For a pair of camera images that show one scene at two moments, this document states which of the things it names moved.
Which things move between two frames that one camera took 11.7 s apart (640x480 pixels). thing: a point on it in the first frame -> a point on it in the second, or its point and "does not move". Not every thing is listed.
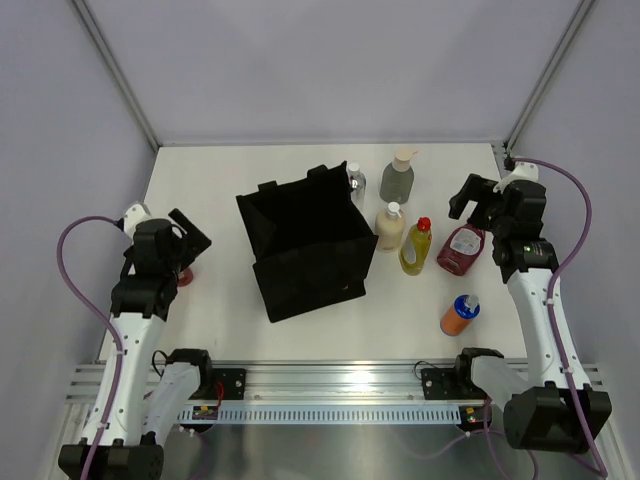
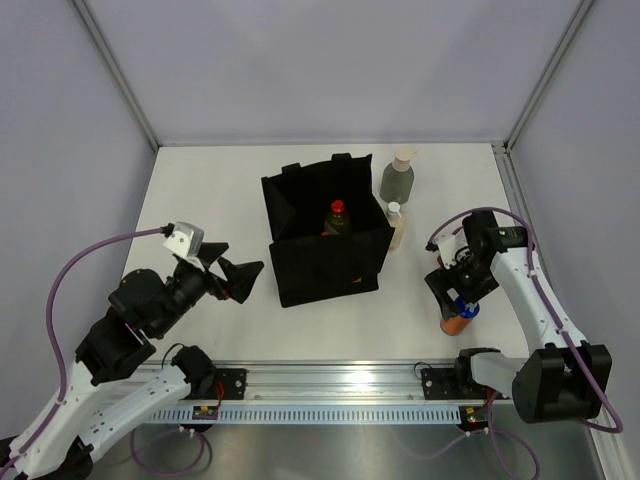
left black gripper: x=192 y=243 -> x=240 y=276
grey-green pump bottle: x=397 y=178 does not move
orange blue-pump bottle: x=464 y=309 does not move
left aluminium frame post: x=86 y=17 does not move
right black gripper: x=474 y=188 -> x=442 y=280
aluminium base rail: x=341 y=381 does not move
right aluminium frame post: x=547 y=75 does not move
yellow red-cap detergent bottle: x=415 y=247 -> x=338 y=219
